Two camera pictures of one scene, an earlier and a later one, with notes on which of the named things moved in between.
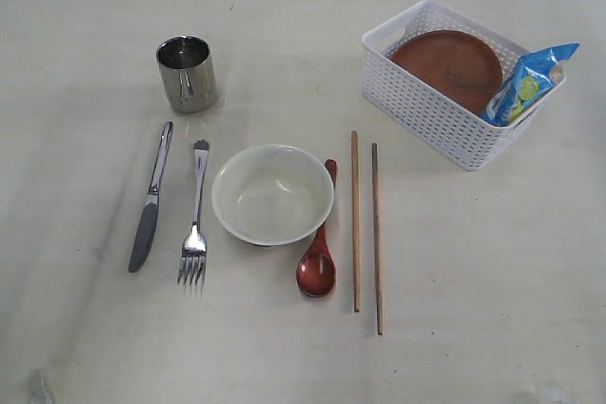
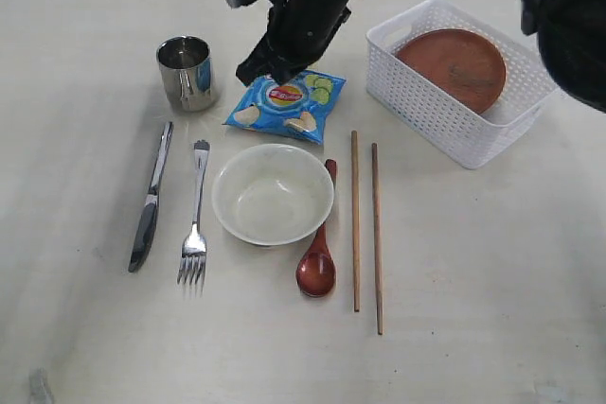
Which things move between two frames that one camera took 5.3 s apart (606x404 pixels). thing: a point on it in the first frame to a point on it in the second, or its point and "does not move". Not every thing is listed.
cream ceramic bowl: (272, 196) does not move
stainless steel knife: (145, 229) does not move
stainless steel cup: (188, 69) does not move
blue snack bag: (533, 79) to (300, 107)
